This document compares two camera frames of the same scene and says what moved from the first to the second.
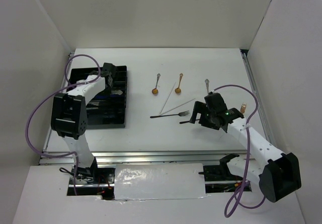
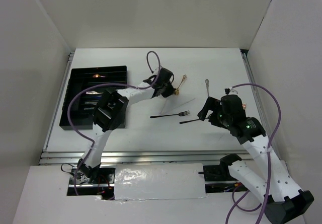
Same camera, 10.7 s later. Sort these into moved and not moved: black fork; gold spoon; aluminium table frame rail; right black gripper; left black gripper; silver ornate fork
Moved: right black gripper; gold spoon; left black gripper
Not moved: black fork; silver ornate fork; aluminium table frame rail
